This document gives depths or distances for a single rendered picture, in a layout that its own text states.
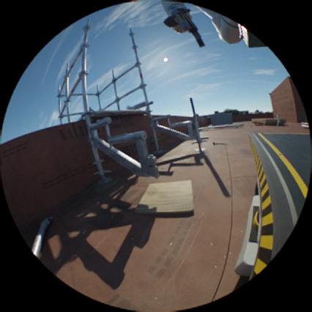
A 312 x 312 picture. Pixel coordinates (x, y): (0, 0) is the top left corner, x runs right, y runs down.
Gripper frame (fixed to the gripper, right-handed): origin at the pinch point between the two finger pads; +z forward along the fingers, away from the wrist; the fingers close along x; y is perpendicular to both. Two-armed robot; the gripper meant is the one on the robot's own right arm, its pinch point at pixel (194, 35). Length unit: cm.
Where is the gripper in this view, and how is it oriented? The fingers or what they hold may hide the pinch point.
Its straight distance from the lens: 52.4
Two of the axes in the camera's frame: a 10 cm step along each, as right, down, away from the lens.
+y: 7.1, 0.1, -7.0
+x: 6.7, -3.1, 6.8
